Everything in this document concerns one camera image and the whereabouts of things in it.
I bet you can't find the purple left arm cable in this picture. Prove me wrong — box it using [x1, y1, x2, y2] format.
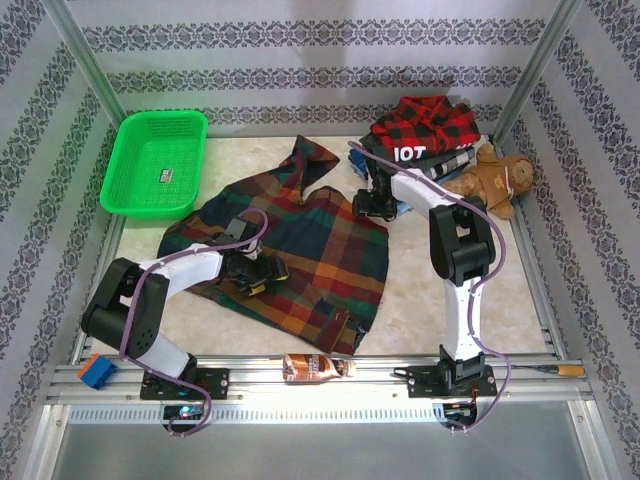
[117, 208, 272, 439]

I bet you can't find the red black plaid shirt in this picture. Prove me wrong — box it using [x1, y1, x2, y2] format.
[370, 95, 483, 154]

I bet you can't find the blue orange toy block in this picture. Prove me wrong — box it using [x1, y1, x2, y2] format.
[76, 352, 120, 390]

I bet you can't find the blue checked shirt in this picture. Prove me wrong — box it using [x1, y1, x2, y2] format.
[347, 141, 375, 180]

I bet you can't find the grey white plaid shirt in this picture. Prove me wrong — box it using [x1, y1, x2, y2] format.
[414, 147, 477, 185]

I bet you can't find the brown drink bottle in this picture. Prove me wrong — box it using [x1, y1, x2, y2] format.
[281, 352, 358, 386]

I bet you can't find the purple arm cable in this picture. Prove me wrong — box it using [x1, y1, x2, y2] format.
[349, 141, 513, 436]
[117, 208, 272, 439]

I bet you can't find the wooden handle screwdriver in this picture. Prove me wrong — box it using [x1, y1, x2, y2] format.
[509, 364, 586, 380]

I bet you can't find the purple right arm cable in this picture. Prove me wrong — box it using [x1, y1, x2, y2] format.
[349, 141, 513, 436]

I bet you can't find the multicolour plaid long sleeve shirt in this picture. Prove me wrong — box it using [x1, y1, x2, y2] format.
[157, 134, 392, 357]

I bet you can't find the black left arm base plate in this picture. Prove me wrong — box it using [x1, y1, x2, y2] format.
[139, 366, 231, 402]

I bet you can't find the small controller board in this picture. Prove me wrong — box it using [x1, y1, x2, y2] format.
[163, 404, 206, 421]
[441, 401, 477, 419]

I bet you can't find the brown teddy bear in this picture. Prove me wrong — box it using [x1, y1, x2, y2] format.
[439, 143, 536, 221]

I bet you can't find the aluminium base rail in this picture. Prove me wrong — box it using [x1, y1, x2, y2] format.
[47, 355, 594, 402]

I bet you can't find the black shirt with white letters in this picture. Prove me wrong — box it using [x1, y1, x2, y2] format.
[360, 130, 479, 169]

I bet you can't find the white slotted cable duct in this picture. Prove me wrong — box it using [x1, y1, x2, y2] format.
[66, 403, 447, 424]

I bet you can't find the green plastic basket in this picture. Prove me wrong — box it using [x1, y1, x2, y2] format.
[99, 109, 210, 223]

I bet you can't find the aluminium frame post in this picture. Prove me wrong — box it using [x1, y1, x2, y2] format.
[43, 0, 127, 122]
[491, 0, 584, 147]

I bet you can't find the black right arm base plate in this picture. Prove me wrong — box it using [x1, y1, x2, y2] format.
[394, 363, 498, 400]

